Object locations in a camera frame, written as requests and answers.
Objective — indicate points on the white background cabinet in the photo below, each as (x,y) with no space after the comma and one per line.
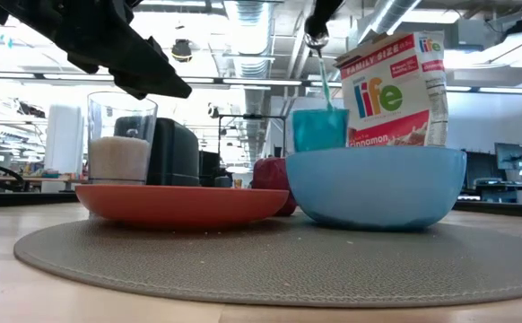
(63,143)

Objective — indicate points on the black background equipment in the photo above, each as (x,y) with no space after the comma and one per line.
(209,168)

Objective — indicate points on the blue bowl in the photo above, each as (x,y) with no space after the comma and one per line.
(377,188)

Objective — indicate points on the orange plate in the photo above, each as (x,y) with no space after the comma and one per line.
(180,206)

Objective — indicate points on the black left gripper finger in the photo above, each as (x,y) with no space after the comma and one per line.
(153,72)
(108,74)

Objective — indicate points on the teal transparent cup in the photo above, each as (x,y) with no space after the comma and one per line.
(319,132)

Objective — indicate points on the dark computer monitor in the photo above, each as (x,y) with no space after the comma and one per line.
(481,168)

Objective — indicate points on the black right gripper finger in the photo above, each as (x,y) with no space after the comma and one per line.
(315,15)
(330,13)

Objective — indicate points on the background desk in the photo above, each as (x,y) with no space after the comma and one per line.
(503,188)

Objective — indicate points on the black toaster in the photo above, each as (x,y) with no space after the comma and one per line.
(176,152)

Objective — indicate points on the clear glass of milk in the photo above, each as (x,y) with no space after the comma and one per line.
(117,157)

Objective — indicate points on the small black ceiling camera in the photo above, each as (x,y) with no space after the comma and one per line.
(213,111)

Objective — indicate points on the silver ventilation duct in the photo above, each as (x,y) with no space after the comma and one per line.
(393,15)
(248,40)

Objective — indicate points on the cinnamon cereal box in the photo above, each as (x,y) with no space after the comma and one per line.
(391,98)

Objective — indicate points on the round grey placemat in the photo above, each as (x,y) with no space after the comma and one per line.
(265,264)

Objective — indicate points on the red apple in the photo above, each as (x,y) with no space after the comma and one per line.
(270,175)

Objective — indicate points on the black ceiling dome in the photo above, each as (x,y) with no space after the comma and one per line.
(182,50)

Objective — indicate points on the ceiling light strip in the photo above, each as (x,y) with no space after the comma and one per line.
(243,81)

